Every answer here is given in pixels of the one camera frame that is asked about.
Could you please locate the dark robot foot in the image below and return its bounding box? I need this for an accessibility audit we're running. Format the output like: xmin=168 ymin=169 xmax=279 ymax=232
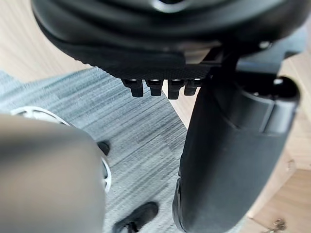
xmin=96 ymin=140 xmax=110 ymax=156
xmin=113 ymin=201 xmax=160 ymax=233

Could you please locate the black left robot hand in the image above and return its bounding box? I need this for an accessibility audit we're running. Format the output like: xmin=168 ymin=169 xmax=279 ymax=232
xmin=31 ymin=0 xmax=311 ymax=233

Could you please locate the light wooden panel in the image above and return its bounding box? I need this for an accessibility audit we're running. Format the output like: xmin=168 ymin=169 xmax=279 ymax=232
xmin=0 ymin=0 xmax=99 ymax=83

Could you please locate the small metal cabinet fitting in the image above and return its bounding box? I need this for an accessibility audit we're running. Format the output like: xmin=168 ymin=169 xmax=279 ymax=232
xmin=271 ymin=217 xmax=287 ymax=232

